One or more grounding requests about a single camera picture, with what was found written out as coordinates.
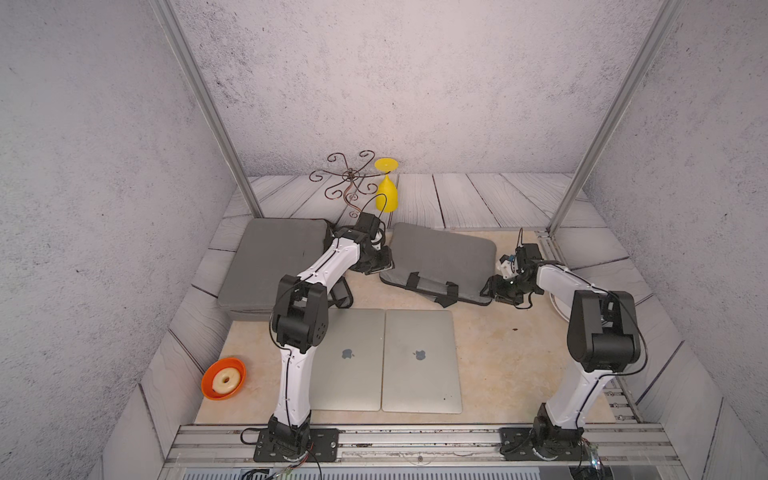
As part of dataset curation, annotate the grey zippered laptop bag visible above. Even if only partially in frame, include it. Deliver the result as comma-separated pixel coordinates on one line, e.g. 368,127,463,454
218,219,332,321

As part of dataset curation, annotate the silver apple laptop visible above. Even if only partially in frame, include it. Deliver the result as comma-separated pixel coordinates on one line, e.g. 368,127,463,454
310,309,386,411

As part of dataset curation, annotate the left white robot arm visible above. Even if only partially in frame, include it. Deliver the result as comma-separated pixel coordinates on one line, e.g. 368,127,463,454
267,212,393,456

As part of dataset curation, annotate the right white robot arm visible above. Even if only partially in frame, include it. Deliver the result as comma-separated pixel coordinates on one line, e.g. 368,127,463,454
481,243,644,453

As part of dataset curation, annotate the white plate green red rim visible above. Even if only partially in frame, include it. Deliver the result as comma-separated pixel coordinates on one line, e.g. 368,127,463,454
549,293,571,323

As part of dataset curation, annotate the yellow plastic goblet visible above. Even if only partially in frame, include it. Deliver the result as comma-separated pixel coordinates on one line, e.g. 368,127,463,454
374,158,399,213

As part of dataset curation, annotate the orange bowl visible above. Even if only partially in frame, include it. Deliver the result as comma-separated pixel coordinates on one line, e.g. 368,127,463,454
201,357,246,400

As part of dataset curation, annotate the white donut in bowl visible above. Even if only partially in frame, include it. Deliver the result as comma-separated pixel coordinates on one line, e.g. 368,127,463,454
212,367,242,396

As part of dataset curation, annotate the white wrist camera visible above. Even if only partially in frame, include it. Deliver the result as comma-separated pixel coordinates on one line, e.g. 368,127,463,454
497,255,518,280

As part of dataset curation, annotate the copper wire jewelry stand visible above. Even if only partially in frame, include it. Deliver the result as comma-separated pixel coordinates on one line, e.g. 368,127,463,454
308,149,383,226

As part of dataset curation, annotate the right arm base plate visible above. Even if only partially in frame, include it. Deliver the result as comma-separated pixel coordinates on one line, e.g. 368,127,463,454
499,427,589,462

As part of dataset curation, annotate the left aluminium frame post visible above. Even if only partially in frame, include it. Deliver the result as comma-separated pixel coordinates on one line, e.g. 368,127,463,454
150,0,264,218

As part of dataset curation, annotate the aluminium frame post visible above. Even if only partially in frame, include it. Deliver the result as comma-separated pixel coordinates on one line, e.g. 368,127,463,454
150,0,264,218
546,0,685,238

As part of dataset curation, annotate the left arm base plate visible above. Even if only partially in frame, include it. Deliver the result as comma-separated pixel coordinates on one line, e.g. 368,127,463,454
253,428,340,463

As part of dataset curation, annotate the front aluminium rail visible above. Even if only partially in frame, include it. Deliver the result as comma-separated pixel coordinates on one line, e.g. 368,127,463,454
160,423,687,479

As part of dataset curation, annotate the right aluminium frame post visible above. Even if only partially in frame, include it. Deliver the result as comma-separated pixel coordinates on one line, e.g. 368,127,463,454
546,0,685,238

